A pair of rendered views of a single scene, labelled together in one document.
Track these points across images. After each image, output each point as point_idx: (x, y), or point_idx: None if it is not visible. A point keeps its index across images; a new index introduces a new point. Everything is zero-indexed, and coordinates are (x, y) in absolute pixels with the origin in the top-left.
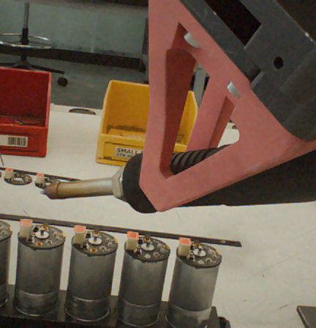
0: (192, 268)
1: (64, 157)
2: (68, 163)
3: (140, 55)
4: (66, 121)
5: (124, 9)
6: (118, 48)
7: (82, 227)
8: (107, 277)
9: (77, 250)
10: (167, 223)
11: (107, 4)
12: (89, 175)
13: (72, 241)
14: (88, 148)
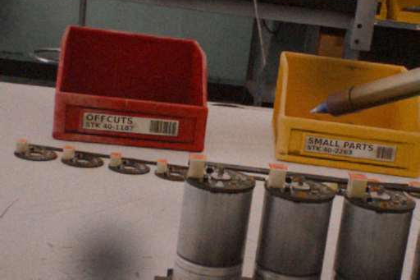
0: None
1: (228, 153)
2: (238, 160)
3: (243, 81)
4: (215, 115)
5: (232, 6)
6: (212, 71)
7: (360, 174)
8: (401, 250)
9: (358, 204)
10: (411, 231)
11: None
12: None
13: (346, 195)
14: (257, 144)
